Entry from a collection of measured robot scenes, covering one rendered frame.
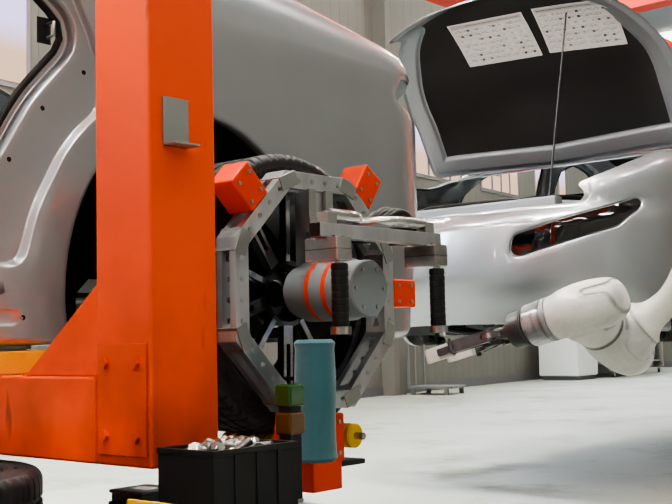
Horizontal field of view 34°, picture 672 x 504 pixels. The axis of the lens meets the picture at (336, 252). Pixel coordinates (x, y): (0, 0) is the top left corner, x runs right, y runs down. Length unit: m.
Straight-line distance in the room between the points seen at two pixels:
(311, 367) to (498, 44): 3.77
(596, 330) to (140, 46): 1.02
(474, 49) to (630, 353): 3.83
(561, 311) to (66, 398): 0.97
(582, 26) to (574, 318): 3.59
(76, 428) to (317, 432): 0.51
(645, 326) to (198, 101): 0.99
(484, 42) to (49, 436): 4.14
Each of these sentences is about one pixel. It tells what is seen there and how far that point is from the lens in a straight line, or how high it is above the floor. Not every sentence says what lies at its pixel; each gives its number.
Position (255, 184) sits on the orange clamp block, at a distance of 2.39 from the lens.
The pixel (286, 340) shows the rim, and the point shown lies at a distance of 2.58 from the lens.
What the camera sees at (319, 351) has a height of 0.71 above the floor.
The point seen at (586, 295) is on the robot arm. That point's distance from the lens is 2.18.
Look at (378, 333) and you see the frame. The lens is 2.69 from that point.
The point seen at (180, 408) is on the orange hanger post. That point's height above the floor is 0.62.
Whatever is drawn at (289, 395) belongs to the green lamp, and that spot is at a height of 0.64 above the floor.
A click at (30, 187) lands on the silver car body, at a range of 2.48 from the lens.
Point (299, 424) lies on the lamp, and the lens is 1.99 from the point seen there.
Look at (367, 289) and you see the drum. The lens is 2.41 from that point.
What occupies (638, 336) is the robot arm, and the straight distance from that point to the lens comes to 2.28.
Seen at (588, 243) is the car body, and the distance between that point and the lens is 4.87.
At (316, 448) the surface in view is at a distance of 2.33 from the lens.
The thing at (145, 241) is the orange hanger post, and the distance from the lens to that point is 1.97.
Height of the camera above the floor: 0.74
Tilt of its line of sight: 5 degrees up
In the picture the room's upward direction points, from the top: 1 degrees counter-clockwise
